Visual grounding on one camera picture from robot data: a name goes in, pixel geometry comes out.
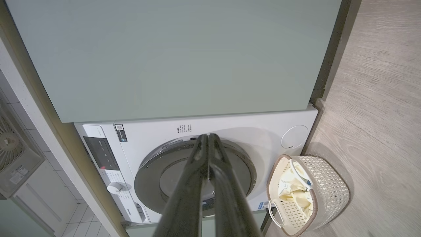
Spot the black QR label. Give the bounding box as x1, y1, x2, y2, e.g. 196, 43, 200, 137
114, 124, 128, 142

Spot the round washing machine door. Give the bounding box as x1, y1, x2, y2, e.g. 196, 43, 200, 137
134, 135, 257, 218

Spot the white rectangular box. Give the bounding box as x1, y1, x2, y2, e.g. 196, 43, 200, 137
13, 161, 80, 236

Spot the white fan grille appliance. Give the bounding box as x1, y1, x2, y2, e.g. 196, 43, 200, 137
0, 99, 45, 200

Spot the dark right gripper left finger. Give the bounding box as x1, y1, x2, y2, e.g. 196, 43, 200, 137
153, 133, 210, 237

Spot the white washing machine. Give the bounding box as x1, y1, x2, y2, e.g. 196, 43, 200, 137
74, 105, 319, 228

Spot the pale green cabinet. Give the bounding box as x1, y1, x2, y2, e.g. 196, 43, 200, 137
5, 0, 362, 123

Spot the cream perforated laundry basket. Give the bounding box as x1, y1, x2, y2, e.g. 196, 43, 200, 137
266, 154, 350, 237

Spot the white washing machine knob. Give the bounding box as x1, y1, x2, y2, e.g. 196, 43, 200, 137
106, 181, 123, 195

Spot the cream garment with blue patches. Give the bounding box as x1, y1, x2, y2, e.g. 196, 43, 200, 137
278, 161, 313, 215

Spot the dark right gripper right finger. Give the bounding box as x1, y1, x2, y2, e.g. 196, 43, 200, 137
208, 133, 264, 237

